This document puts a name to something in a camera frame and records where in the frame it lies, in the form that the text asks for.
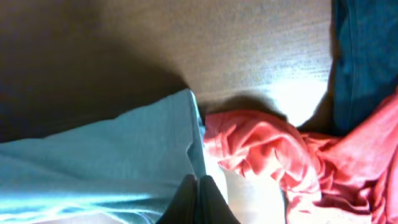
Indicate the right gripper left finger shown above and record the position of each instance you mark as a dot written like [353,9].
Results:
[181,209]

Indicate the grey t-shirt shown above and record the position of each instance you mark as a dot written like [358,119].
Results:
[128,167]

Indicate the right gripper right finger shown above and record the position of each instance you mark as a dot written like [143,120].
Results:
[212,207]

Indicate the dark navy garment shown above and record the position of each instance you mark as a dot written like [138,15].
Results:
[366,70]

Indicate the red printed t-shirt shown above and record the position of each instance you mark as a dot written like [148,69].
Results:
[326,179]

